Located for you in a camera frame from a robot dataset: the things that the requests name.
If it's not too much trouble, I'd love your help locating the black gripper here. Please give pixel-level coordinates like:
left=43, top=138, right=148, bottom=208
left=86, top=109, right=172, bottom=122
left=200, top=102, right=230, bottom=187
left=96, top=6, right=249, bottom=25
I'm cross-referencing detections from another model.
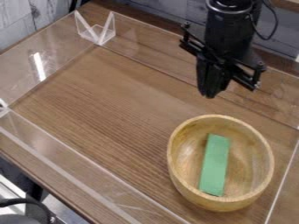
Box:
left=180, top=0, right=265, bottom=99

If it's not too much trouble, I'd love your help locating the green rectangular block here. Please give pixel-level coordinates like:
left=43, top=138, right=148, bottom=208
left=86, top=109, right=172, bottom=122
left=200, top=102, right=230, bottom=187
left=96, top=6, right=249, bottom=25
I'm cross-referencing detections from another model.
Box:
left=198, top=134, right=229, bottom=197

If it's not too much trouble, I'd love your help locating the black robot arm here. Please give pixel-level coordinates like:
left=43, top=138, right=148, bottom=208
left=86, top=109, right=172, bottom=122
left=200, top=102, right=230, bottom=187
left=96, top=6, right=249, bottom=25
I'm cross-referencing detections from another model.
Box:
left=180, top=0, right=266, bottom=98

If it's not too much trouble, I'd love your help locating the clear acrylic corner bracket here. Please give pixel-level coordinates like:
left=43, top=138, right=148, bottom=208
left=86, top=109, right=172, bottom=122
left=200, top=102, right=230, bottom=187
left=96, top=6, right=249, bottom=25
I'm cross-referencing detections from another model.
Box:
left=73, top=11, right=116, bottom=46

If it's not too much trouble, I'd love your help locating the brown wooden bowl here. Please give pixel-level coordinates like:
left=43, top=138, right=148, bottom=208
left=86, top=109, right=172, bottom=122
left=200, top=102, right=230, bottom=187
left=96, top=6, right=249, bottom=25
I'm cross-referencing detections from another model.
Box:
left=166, top=115, right=274, bottom=213

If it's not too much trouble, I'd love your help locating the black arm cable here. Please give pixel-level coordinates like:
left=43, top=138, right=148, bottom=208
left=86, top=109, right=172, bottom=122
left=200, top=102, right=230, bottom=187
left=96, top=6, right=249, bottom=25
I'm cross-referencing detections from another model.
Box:
left=248, top=0, right=280, bottom=41

